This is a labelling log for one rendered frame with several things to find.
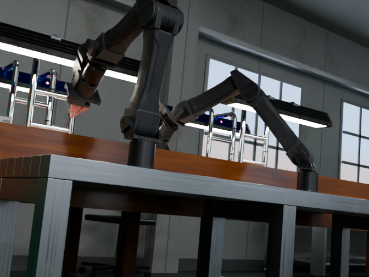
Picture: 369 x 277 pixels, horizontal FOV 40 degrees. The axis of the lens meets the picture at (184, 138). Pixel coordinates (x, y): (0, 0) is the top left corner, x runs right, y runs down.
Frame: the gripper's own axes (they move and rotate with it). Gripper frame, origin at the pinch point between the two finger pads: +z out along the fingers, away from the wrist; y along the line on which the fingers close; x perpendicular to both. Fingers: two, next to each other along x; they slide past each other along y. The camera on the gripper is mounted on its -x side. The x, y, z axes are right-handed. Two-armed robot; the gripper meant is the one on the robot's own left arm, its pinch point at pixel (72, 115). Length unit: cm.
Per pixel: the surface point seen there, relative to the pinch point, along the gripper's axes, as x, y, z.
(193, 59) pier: -266, -224, 114
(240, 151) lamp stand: -19, -92, 18
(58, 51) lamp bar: -20.0, 4.2, -7.9
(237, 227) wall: -153, -317, 237
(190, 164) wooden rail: 23.4, -30.1, -8.7
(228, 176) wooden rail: 25, -45, -7
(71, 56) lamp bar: -19.8, -0.3, -7.7
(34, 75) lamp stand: -28.9, 4.7, 9.3
